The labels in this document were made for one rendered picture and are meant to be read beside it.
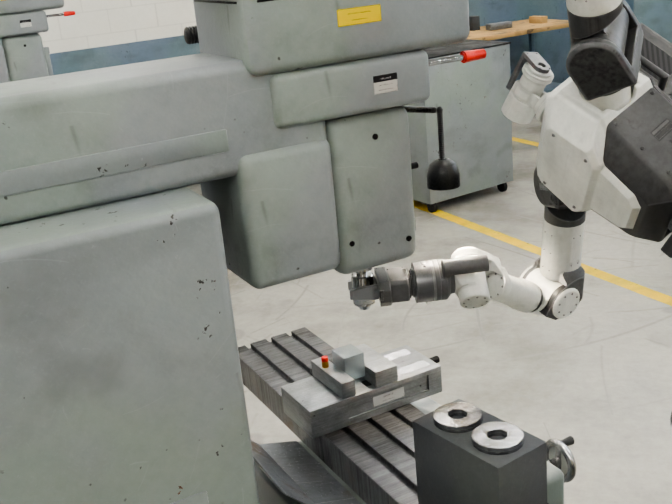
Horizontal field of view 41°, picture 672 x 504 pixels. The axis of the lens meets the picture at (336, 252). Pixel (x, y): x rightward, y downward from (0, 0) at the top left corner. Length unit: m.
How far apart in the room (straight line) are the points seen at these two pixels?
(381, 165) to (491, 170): 5.03
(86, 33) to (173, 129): 6.77
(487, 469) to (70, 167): 0.85
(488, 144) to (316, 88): 5.11
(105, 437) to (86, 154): 0.46
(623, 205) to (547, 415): 2.26
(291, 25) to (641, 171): 0.66
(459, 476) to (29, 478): 0.72
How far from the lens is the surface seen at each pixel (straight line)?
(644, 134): 1.70
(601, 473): 3.56
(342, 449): 1.99
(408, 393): 2.13
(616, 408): 3.97
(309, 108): 1.65
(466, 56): 1.83
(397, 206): 1.80
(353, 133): 1.72
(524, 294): 2.05
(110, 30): 8.36
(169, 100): 1.55
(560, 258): 2.07
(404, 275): 1.91
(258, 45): 1.58
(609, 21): 1.59
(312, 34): 1.63
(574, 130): 1.69
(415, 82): 1.75
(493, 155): 6.77
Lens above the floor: 1.95
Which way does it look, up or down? 19 degrees down
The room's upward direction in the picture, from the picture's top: 5 degrees counter-clockwise
